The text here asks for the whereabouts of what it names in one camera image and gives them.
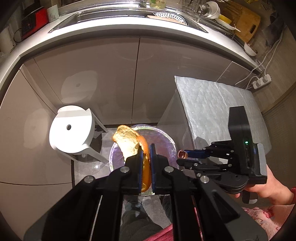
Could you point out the white round stool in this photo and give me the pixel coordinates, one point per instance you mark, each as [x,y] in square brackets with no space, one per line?
[72,131]

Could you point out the steel steamer basket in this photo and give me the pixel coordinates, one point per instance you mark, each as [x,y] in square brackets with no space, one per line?
[173,16]

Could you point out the wooden cutting board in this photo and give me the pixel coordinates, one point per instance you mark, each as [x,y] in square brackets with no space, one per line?
[245,20]

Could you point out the white power strip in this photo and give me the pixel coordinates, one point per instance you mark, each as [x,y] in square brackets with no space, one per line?
[262,81]

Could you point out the white mug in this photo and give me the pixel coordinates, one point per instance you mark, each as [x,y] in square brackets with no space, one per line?
[53,13]

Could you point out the metal dish rack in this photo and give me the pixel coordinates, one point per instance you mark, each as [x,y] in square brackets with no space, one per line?
[207,13]

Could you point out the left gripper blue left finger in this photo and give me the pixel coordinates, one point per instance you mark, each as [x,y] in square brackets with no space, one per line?
[133,180]

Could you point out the red black kitchen appliance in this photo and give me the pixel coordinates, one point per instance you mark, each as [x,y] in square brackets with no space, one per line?
[34,22]

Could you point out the bread slice with orange crust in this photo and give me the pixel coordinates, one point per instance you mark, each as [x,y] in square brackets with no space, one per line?
[129,141]

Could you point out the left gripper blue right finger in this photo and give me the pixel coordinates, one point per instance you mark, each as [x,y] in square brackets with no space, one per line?
[158,164]

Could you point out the green dish soap bottle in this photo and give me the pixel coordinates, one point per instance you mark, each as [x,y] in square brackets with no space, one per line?
[158,4]

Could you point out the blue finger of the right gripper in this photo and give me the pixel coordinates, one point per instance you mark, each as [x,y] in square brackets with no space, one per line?
[196,153]
[187,163]

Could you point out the white bowl with food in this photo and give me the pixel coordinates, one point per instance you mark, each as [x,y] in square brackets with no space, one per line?
[249,50]

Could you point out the brown chestnut shell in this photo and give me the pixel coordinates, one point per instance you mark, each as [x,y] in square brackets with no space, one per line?
[182,154]

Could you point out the person's right hand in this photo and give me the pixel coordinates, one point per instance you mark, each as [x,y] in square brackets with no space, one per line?
[273,190]

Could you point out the white absorbent table mat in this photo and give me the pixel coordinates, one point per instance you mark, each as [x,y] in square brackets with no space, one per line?
[206,105]

